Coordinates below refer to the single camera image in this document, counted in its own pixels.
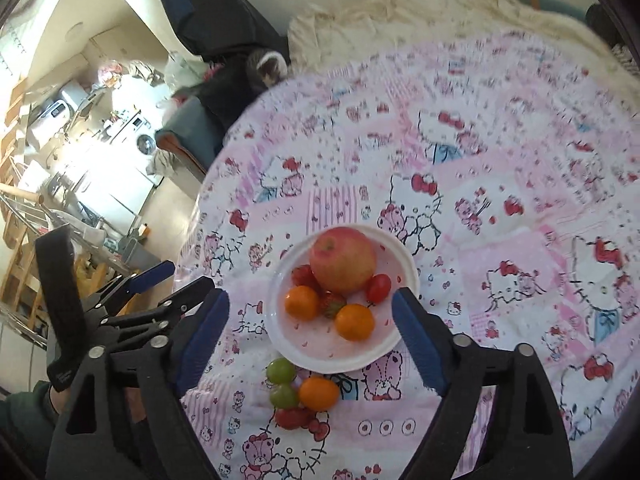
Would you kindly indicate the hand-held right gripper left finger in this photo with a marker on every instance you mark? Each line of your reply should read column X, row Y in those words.
column 205, row 340

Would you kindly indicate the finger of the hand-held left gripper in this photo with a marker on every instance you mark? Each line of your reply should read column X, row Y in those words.
column 150, row 276
column 185, row 297

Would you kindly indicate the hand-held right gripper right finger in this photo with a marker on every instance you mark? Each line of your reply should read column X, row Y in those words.
column 417, row 342

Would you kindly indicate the orange mandarin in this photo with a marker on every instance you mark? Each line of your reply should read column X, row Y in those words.
column 302, row 302
column 318, row 392
column 354, row 322

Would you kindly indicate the red cherry tomato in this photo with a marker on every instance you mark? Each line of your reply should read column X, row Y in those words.
column 378, row 287
column 292, row 417

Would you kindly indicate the green grape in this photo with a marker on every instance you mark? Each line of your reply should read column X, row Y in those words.
column 284, row 396
column 280, row 370

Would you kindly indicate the large red strawberry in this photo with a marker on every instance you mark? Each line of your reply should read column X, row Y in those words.
column 332, row 304

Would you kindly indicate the pink strawberry print bowl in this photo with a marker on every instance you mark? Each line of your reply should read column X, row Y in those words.
column 320, row 347

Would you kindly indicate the red apple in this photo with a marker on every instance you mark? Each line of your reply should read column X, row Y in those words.
column 342, row 260

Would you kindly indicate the small red strawberry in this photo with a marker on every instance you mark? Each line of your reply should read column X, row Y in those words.
column 301, row 276

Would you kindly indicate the person's left forearm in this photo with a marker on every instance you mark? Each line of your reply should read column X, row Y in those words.
column 22, row 420

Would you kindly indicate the grey bin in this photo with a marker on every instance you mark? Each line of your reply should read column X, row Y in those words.
column 131, row 251

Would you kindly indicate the wooden shelf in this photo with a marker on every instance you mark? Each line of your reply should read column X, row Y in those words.
column 20, row 270

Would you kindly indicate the light cloth pile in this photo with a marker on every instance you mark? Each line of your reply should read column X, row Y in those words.
column 160, row 161

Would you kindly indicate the white washing machine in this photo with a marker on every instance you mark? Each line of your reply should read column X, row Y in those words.
column 145, row 142

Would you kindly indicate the blue armchair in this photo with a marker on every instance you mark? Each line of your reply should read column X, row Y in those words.
column 187, row 125

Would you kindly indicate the pink cartoon printed blanket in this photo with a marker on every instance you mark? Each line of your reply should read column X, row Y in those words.
column 500, row 185

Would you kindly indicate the dark cloth on armchair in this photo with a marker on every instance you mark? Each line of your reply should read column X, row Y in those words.
column 227, row 92

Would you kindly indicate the white plastic bag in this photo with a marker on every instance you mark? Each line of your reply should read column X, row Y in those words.
column 180, row 72

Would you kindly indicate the grey white furry thing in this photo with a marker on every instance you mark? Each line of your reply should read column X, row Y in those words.
column 267, row 67

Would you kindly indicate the dark hanging jacket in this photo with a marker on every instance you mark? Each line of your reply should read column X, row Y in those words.
column 215, row 10

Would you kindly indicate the cream crumpled duvet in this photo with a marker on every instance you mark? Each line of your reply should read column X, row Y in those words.
column 425, row 15

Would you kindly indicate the black white striped cloth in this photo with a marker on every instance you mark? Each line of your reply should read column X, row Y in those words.
column 627, row 57

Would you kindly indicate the black clothing heap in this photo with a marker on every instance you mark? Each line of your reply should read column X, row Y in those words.
column 600, row 22

